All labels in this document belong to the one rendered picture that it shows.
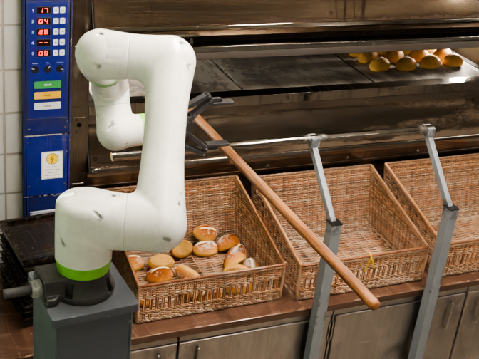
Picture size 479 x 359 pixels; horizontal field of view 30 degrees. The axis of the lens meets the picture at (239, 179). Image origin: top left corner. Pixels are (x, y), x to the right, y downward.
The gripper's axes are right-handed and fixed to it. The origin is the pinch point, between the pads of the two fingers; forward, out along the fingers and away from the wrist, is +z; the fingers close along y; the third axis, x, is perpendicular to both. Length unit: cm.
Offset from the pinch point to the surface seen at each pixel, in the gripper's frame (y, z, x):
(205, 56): -6.1, 8.9, -40.1
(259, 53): -6.5, 29.1, -39.9
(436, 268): 63, 89, 6
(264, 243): 62, 32, -24
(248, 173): 13.8, 5.2, 8.1
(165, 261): 70, -3, -34
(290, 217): 14.0, 5.7, 35.5
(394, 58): 13, 114, -78
